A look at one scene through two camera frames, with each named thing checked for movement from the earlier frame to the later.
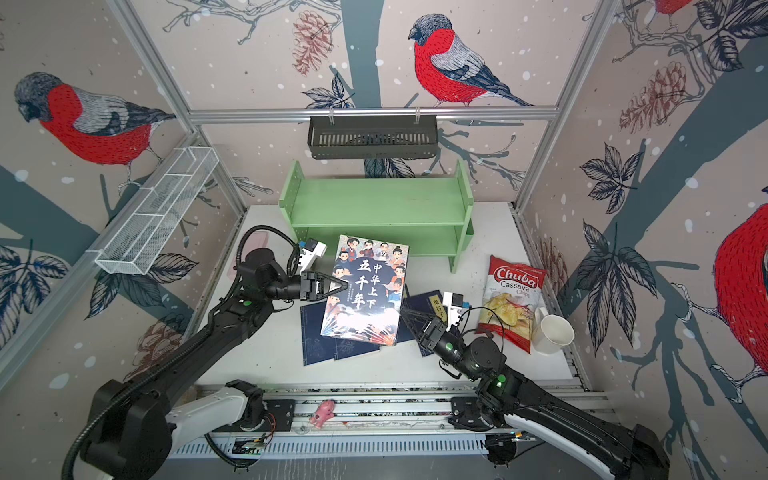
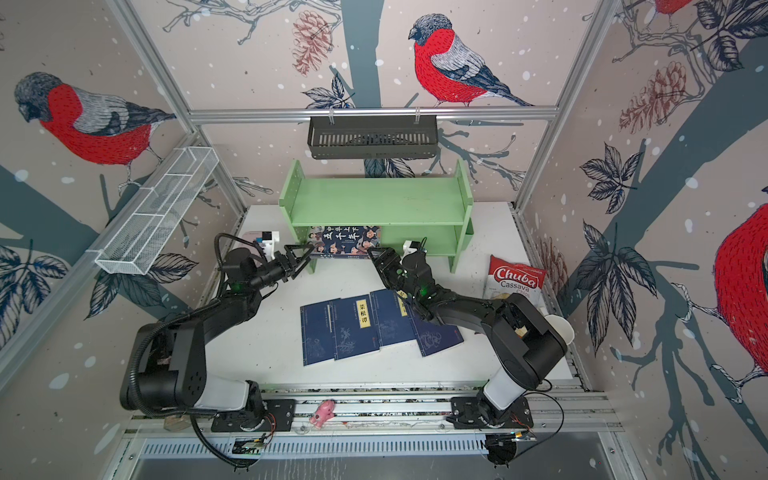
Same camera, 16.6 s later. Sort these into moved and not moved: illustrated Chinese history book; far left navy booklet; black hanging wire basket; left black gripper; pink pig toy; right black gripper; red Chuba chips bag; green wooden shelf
Moved: right black gripper; illustrated Chinese history book; left black gripper
Not moved: red Chuba chips bag; black hanging wire basket; pink pig toy; green wooden shelf; far left navy booklet
